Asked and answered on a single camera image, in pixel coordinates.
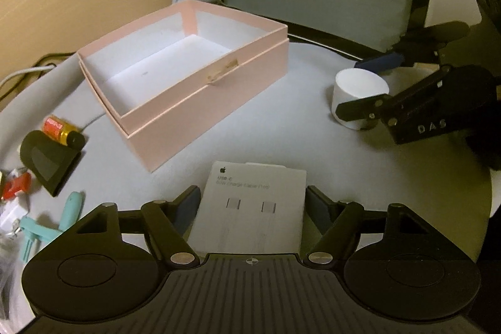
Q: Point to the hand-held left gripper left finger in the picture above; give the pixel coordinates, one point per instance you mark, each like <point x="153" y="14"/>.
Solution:
<point x="187" y="208"/>

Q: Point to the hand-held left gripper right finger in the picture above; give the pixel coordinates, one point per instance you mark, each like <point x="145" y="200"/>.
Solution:
<point x="318" y="209"/>

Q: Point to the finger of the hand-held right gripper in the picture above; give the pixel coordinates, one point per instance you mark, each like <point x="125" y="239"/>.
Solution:
<point x="360" y="109"/>
<point x="381" y="62"/>

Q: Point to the white round jar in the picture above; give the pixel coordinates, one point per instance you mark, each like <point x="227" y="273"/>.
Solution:
<point x="358" y="83"/>

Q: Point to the pink cardboard box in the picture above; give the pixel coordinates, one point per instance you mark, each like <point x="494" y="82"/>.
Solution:
<point x="219" y="99"/>

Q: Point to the teal plastic clip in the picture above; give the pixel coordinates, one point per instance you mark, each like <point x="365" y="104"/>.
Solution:
<point x="70" y="208"/>

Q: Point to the orange gold battery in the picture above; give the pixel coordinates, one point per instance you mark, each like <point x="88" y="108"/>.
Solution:
<point x="58" y="128"/>

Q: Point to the black wedge-shaped object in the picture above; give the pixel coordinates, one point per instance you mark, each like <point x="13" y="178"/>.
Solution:
<point x="43" y="162"/>

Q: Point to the small red object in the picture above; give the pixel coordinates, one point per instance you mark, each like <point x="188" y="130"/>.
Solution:
<point x="17" y="185"/>

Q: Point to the grey table cloth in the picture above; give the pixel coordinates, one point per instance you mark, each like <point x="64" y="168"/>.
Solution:
<point x="297" y="115"/>

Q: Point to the clear plastic bag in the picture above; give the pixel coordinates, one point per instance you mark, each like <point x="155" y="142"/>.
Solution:
<point x="8" y="271"/>

